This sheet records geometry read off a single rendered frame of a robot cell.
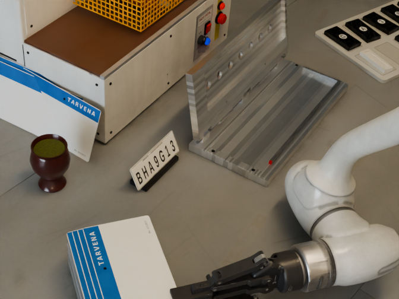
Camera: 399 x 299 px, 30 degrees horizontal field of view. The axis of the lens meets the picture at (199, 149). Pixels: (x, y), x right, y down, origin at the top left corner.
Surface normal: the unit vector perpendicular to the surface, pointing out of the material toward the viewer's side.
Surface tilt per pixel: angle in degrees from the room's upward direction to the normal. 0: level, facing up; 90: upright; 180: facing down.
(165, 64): 90
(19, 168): 0
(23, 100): 63
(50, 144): 0
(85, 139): 69
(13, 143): 0
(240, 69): 79
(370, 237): 10
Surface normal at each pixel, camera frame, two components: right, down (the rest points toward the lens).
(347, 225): -0.07, -0.79
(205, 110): 0.84, 0.25
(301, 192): -0.87, -0.09
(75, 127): -0.53, 0.21
